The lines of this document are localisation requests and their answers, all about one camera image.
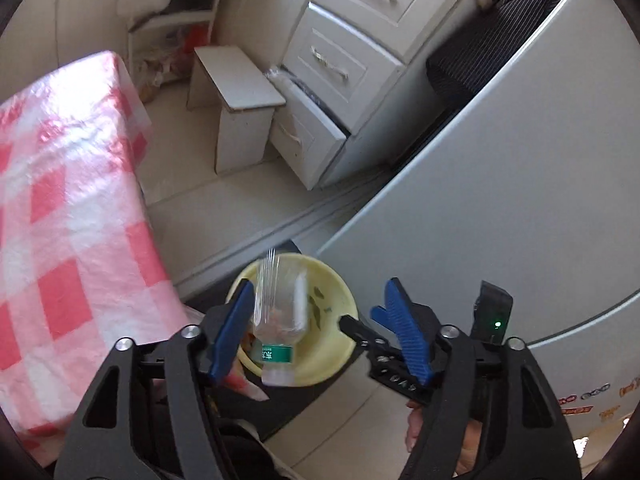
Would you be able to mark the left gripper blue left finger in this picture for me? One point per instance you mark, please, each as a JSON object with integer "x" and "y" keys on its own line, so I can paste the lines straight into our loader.
{"x": 230, "y": 323}

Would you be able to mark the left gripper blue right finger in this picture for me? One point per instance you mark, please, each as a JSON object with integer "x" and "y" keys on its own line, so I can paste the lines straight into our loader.
{"x": 396, "y": 316}

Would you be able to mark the clear plastic water bottle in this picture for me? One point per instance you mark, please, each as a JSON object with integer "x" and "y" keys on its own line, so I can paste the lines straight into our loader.
{"x": 281, "y": 317}

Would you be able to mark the person's right hand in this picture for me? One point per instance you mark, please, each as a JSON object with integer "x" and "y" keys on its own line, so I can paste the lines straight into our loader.
{"x": 470, "y": 443}

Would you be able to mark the pink checkered tablecloth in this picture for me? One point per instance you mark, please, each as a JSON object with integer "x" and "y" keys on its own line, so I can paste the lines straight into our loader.
{"x": 79, "y": 267}

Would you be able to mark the white refrigerator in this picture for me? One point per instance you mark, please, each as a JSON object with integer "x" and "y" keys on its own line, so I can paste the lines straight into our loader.
{"x": 533, "y": 187}

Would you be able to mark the white drawer cabinet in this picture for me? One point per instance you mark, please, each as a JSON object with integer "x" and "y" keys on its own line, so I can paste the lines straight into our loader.
{"x": 355, "y": 84}

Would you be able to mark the dark striped cloth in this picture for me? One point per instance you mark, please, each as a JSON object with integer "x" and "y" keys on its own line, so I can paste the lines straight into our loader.
{"x": 467, "y": 61}

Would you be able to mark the small white step stool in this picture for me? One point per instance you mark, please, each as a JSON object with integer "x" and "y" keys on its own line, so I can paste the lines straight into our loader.
{"x": 225, "y": 76}

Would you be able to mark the white shelf trolley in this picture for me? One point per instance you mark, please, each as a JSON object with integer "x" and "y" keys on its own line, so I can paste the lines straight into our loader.
{"x": 178, "y": 14}

